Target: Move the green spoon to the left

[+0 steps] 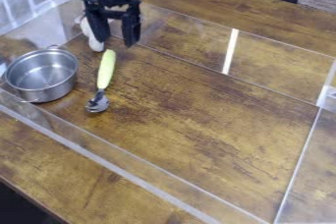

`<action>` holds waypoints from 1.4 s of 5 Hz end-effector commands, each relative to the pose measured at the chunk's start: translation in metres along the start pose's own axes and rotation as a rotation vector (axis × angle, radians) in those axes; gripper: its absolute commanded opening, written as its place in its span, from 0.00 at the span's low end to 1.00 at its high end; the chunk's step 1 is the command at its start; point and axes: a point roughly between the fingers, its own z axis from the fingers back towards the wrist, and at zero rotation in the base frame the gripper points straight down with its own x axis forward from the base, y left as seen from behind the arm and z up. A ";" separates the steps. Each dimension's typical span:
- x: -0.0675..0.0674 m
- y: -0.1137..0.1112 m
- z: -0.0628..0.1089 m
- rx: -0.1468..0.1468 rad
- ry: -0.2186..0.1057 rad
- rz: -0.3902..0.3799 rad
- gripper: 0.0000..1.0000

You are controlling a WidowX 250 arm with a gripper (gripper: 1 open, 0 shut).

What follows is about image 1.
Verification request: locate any white plush toy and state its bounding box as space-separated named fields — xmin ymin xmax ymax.
xmin=75 ymin=15 xmax=104 ymax=52

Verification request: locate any green handled metal spoon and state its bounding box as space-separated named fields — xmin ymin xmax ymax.
xmin=85 ymin=49 xmax=117 ymax=113

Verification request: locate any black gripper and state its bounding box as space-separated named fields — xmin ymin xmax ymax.
xmin=83 ymin=0 xmax=141 ymax=47

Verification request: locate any small steel pot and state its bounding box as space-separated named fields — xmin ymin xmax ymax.
xmin=4 ymin=47 xmax=79 ymax=103

